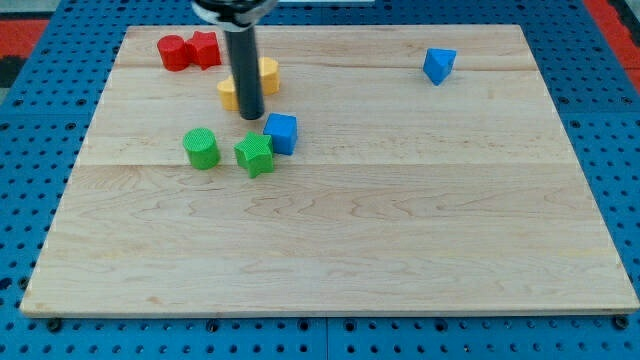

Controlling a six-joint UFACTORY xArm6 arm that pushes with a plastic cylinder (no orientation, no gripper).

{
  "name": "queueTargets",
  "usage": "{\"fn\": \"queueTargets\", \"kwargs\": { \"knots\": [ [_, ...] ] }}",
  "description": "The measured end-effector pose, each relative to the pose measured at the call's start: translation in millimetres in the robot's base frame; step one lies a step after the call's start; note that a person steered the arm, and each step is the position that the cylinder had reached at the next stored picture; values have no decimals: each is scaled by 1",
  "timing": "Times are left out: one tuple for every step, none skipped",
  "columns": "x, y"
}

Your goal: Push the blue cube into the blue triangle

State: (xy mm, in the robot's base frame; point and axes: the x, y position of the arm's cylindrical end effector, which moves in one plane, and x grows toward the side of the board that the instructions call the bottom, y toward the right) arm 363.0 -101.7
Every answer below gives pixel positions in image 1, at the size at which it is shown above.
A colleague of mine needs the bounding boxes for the blue cube block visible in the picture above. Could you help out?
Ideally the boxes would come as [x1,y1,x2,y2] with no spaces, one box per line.
[263,113,298,155]

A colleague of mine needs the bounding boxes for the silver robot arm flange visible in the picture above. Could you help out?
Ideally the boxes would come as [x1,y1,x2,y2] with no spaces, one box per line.
[191,0,278,32]

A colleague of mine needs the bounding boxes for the blue triangle block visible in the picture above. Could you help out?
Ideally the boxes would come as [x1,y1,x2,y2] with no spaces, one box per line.
[423,48,457,86]

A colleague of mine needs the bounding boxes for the green star block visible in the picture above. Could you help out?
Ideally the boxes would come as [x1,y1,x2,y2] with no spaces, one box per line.
[234,131,274,178]

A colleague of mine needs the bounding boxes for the light wooden board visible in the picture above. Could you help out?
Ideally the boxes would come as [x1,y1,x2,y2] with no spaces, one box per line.
[21,25,639,318]

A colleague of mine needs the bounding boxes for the yellow heart block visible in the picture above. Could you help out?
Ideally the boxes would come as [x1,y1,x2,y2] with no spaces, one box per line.
[217,57,280,111]

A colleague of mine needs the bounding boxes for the green cylinder block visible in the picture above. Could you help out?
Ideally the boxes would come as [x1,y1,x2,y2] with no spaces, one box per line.
[183,127,220,170]

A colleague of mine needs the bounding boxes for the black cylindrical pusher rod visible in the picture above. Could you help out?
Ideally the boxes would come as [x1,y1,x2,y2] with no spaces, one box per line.
[224,27,264,120]

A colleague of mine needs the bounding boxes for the red star block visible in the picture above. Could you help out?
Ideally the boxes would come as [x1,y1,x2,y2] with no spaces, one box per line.
[186,31,222,70]

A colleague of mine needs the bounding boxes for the red cylinder block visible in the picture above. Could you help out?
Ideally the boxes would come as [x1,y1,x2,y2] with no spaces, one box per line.
[157,35,191,72]

